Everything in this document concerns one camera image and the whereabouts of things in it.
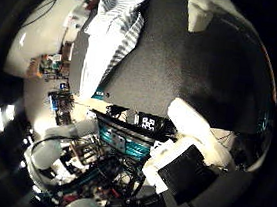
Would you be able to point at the dark equipment shelf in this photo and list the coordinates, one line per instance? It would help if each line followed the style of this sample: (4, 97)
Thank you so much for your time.
(61, 106)

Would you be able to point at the teal equipment rack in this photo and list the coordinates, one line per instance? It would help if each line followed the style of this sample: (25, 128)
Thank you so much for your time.
(124, 142)

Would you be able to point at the black box with tag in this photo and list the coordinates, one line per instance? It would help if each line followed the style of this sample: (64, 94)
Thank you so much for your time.
(148, 122)

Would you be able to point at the blue white striped cloth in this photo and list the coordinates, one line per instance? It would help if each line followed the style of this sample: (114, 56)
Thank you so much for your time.
(105, 39)

